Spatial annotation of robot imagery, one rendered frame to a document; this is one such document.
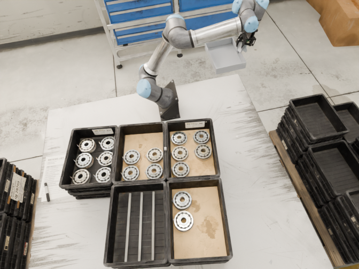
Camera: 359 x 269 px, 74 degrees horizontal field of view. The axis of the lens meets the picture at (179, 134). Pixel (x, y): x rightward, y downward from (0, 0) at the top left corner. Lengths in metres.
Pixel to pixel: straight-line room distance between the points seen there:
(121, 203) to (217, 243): 0.56
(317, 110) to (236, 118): 0.79
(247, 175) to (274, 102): 1.50
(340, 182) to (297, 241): 0.78
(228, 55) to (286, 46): 2.04
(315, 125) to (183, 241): 1.45
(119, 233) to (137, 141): 0.57
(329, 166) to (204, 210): 1.19
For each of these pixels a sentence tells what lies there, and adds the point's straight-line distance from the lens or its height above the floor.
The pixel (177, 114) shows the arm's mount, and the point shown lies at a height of 0.73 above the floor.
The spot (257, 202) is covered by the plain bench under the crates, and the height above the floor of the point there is 0.70.
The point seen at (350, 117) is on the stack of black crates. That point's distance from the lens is 2.75.
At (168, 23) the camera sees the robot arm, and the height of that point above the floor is 1.35.
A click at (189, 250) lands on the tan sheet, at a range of 1.34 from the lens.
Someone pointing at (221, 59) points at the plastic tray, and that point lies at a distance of 1.73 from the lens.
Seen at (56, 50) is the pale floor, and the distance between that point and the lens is 4.11.
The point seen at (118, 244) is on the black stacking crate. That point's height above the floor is 0.83.
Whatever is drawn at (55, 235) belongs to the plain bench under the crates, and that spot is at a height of 0.70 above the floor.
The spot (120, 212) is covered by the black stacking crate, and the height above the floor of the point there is 0.83.
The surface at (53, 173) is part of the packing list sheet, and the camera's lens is 1.86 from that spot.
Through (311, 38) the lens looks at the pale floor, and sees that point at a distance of 3.98.
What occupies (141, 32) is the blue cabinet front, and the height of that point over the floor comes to 0.44.
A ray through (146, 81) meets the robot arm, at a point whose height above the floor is 1.03.
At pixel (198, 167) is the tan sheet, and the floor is 0.83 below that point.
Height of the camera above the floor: 2.16
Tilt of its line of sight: 57 degrees down
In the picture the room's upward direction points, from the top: 6 degrees counter-clockwise
